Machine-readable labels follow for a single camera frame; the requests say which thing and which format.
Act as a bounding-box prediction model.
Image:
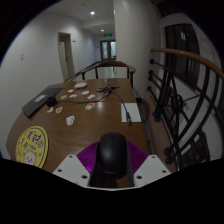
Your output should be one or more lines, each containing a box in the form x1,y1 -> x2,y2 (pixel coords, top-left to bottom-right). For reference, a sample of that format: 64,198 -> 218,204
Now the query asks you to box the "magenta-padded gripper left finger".
52,141 -> 101,188

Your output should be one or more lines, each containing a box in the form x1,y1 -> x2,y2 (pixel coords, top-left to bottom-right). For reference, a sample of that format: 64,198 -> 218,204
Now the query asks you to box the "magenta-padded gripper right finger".
127,139 -> 172,188

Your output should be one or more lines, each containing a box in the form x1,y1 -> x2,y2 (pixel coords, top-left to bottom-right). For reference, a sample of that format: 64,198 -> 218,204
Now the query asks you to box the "black computer mouse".
95,132 -> 131,180

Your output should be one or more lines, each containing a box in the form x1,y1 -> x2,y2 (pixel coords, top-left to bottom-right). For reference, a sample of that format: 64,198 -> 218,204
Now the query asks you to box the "round yellow printed mouse pad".
14,125 -> 50,170

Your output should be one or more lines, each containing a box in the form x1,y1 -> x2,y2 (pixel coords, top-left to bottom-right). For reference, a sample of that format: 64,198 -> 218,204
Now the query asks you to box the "white crumpled sticker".
65,114 -> 76,127

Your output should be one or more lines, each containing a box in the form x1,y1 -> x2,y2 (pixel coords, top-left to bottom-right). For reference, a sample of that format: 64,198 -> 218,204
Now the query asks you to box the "white rectangular paper pad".
120,102 -> 142,124

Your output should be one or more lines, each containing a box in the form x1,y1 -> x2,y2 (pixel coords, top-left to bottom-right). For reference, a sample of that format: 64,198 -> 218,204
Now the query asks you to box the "red and white sticker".
84,102 -> 97,112

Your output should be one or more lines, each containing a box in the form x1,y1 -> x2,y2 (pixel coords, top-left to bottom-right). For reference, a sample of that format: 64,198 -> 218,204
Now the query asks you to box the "small black cup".
45,96 -> 59,108

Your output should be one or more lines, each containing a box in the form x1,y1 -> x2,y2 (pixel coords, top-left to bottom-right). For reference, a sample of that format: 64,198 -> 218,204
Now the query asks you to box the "dark closed laptop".
21,86 -> 66,119

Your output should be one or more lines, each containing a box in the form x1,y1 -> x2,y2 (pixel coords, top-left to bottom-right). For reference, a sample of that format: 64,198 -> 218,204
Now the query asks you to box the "white oval object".
73,82 -> 88,90

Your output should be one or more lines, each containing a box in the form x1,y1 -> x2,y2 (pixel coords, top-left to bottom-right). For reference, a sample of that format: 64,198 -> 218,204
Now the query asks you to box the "wooden armchair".
80,59 -> 137,89

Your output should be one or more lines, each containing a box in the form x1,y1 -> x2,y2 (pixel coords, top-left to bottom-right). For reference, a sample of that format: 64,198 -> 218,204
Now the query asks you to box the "open white door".
56,31 -> 76,82

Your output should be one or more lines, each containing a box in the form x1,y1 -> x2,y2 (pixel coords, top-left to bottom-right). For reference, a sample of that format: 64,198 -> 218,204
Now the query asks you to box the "black railing with wooden handrail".
146,47 -> 224,172

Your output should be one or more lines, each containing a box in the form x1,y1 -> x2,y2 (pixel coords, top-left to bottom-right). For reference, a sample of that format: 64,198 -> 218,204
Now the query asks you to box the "dark framed window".
164,22 -> 202,89

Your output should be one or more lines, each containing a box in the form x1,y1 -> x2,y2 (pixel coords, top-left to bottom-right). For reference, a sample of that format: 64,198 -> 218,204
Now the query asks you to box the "glass double door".
99,39 -> 117,62

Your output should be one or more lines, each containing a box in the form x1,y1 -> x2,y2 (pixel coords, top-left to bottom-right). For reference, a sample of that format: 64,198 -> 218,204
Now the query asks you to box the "black cable with plug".
54,90 -> 133,126

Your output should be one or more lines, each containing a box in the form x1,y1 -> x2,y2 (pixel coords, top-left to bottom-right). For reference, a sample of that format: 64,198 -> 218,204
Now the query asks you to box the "black cable bundle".
96,85 -> 121,95

